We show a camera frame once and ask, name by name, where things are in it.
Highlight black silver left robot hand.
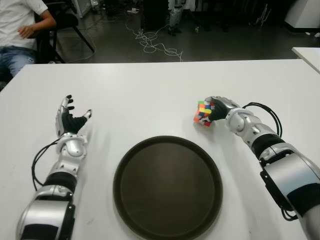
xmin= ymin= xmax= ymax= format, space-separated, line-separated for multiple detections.
xmin=55 ymin=94 xmax=93 ymax=138

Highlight silver standing robot legs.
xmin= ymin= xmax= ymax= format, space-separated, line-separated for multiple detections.
xmin=167 ymin=0 xmax=185 ymax=36

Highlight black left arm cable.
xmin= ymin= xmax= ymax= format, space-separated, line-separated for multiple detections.
xmin=31 ymin=139 xmax=61 ymax=192

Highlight black office chair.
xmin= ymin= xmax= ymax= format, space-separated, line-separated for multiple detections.
xmin=33 ymin=0 xmax=96 ymax=64

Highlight black right elbow cable bundle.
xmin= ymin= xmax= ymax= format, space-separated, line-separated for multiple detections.
xmin=280 ymin=206 xmax=300 ymax=222

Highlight tangled white floor cable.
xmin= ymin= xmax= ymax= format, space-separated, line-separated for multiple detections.
xmin=125 ymin=17 xmax=184 ymax=62

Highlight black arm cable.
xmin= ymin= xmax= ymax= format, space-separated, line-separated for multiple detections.
xmin=242 ymin=101 xmax=284 ymax=137
xmin=31 ymin=139 xmax=61 ymax=192

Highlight white side table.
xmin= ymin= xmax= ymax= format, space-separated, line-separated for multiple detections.
xmin=291 ymin=46 xmax=320 ymax=75

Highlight multicolour Rubik's cube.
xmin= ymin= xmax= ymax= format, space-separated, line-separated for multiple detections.
xmin=193 ymin=100 xmax=216 ymax=127

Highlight person in white shirt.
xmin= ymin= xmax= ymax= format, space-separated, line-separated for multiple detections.
xmin=0 ymin=0 xmax=57 ymax=77

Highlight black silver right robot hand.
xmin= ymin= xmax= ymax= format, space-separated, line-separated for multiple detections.
xmin=204 ymin=95 xmax=242 ymax=124

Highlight black floor cabinet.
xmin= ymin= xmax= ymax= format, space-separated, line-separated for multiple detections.
xmin=142 ymin=0 xmax=171 ymax=31

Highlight white cabinet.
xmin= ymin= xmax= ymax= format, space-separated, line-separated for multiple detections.
xmin=284 ymin=0 xmax=320 ymax=33

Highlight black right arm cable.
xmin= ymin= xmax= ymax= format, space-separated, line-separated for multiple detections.
xmin=242 ymin=101 xmax=284 ymax=137

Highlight dark brown round plate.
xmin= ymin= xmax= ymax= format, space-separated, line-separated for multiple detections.
xmin=112 ymin=135 xmax=223 ymax=240

